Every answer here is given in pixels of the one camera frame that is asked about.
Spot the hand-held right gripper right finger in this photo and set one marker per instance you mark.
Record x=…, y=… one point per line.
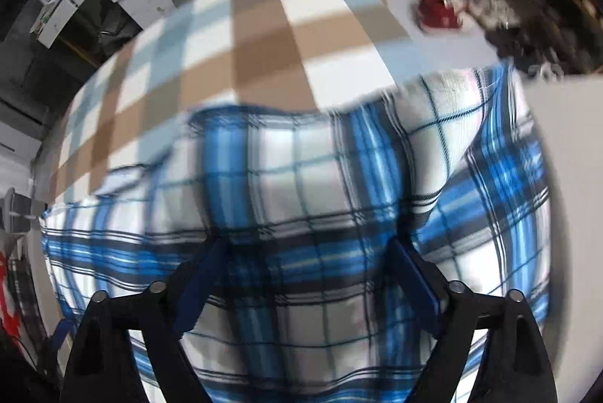
x=419, y=285

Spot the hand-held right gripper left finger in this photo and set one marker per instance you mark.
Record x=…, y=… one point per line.
x=198, y=290

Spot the blue white plaid shirt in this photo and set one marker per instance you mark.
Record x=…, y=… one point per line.
x=301, y=177

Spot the grey headboard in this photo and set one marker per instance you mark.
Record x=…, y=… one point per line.
x=570, y=195

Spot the brown blue checked blanket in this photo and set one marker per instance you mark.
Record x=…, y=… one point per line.
x=245, y=49

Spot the red handbag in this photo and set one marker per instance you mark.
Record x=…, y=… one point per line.
x=438, y=7

